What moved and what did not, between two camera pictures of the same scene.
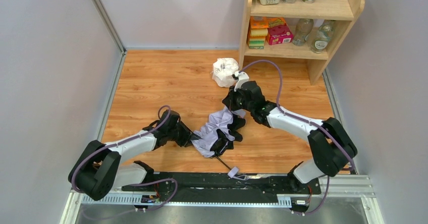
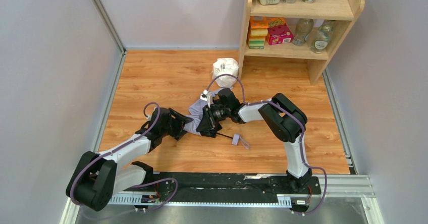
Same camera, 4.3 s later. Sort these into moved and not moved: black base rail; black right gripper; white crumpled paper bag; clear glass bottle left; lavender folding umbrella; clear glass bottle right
Moved: black right gripper; lavender folding umbrella
Not moved: clear glass bottle left; white crumpled paper bag; clear glass bottle right; black base rail
